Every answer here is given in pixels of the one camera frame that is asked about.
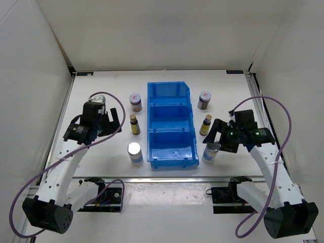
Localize blue three-compartment plastic bin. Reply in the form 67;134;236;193
147;82;199;169

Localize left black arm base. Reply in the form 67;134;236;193
79;181;125;213

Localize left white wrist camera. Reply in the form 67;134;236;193
88;94;106;105

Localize white bead shaker jar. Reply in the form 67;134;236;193
202;142;221;164
127;142;143;165

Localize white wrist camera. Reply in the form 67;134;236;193
88;94;106;105
228;109;236;125

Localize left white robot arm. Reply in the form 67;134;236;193
22;96;119;234

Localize right blue corner label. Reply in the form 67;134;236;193
226;70;244;74

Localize yellow label sauce bottle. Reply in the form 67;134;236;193
130;114;141;135
199;114;212;136

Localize left blue corner label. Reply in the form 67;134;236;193
76;72;94;76

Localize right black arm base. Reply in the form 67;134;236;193
206;187;254;214

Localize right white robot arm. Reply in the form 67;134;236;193
203;110;318;239

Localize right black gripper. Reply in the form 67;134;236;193
202;118;242;153

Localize right aluminium rail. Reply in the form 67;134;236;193
244;71;272;132

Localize aluminium rail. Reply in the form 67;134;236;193
244;71;272;132
33;72;82;176
70;176;266;184

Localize dark spice jar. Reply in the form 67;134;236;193
129;93;142;112
197;91;211;110

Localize right dark spice jar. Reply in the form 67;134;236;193
197;91;211;110

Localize front aluminium rail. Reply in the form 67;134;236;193
70;176;266;184

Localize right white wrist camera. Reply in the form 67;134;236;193
228;109;236;125

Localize left aluminium rail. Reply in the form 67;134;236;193
33;72;82;176

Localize blue corner label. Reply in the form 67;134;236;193
226;70;244;74
76;72;94;76

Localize left dark spice jar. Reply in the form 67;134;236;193
129;93;142;112

